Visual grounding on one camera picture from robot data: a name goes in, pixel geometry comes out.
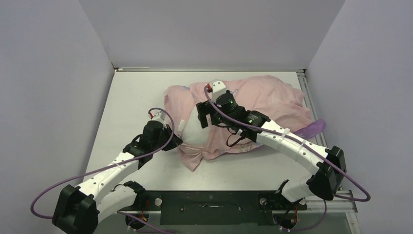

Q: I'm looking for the purple Elsa print pillowcase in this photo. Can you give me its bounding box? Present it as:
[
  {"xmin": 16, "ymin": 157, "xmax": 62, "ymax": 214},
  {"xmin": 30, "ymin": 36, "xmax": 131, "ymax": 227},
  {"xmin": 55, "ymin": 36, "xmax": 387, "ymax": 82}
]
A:
[{"xmin": 164, "ymin": 76, "xmax": 326, "ymax": 171}]

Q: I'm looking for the white pillow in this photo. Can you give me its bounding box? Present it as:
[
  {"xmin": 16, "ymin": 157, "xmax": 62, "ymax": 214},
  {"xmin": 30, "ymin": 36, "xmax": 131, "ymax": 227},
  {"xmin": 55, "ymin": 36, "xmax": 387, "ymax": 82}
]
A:
[{"xmin": 178, "ymin": 107, "xmax": 209, "ymax": 146}]

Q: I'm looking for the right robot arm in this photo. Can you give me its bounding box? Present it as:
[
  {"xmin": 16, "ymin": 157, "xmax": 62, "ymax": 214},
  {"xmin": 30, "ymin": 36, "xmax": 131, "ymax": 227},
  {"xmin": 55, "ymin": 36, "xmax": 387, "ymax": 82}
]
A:
[{"xmin": 196, "ymin": 90, "xmax": 345, "ymax": 209}]

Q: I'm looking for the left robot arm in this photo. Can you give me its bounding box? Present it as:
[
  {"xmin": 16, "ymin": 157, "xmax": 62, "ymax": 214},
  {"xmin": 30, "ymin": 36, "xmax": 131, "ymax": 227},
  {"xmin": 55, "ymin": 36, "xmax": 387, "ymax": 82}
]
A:
[{"xmin": 52, "ymin": 120, "xmax": 183, "ymax": 234}]

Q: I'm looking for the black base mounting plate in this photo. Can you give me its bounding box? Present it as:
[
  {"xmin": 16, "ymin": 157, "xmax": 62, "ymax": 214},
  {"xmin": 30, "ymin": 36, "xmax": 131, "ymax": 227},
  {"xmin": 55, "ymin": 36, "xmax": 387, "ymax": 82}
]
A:
[{"xmin": 123, "ymin": 191, "xmax": 307, "ymax": 225}]

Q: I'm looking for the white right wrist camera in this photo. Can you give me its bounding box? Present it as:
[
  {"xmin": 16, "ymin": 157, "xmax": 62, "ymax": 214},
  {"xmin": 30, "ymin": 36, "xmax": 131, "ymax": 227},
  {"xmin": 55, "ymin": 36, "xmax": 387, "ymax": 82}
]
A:
[{"xmin": 206, "ymin": 79, "xmax": 227, "ymax": 102}]

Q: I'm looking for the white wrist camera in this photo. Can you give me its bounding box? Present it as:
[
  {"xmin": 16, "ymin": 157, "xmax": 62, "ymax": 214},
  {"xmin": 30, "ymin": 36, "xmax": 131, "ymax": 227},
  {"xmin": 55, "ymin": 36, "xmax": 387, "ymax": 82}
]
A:
[
  {"xmin": 206, "ymin": 79, "xmax": 227, "ymax": 102},
  {"xmin": 149, "ymin": 110, "xmax": 168, "ymax": 128}
]

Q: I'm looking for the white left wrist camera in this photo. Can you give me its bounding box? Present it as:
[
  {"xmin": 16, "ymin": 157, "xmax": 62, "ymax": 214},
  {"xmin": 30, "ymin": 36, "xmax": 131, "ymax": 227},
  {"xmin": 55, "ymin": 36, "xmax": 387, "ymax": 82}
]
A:
[{"xmin": 149, "ymin": 110, "xmax": 168, "ymax": 128}]

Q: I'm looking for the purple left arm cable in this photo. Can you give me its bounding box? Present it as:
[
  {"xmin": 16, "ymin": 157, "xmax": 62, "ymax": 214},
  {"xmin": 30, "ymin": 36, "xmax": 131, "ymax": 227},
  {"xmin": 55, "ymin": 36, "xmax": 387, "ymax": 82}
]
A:
[{"xmin": 30, "ymin": 107, "xmax": 176, "ymax": 234}]

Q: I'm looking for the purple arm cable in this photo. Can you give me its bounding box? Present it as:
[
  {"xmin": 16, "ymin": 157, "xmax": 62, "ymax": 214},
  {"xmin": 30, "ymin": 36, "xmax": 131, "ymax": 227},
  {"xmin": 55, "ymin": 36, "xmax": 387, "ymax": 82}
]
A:
[
  {"xmin": 30, "ymin": 107, "xmax": 176, "ymax": 234},
  {"xmin": 204, "ymin": 84, "xmax": 371, "ymax": 233}
]

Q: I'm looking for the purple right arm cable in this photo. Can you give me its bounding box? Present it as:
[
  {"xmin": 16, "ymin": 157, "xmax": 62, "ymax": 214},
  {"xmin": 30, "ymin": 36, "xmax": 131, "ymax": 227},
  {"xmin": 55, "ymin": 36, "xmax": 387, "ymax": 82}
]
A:
[{"xmin": 204, "ymin": 84, "xmax": 371, "ymax": 233}]

